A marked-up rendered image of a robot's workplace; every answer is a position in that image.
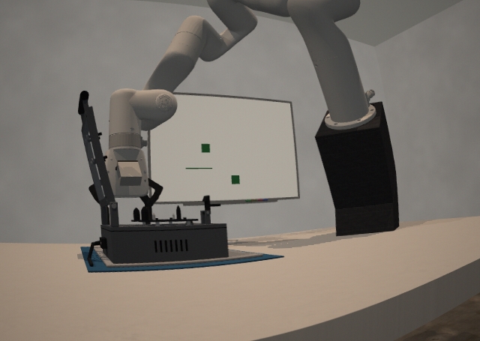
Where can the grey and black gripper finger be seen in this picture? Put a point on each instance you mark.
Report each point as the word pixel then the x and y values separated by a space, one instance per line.
pixel 93 192
pixel 150 201

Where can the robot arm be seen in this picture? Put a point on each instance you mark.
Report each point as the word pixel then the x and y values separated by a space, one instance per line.
pixel 131 111

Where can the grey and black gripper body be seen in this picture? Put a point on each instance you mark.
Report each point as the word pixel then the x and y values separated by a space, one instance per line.
pixel 126 153

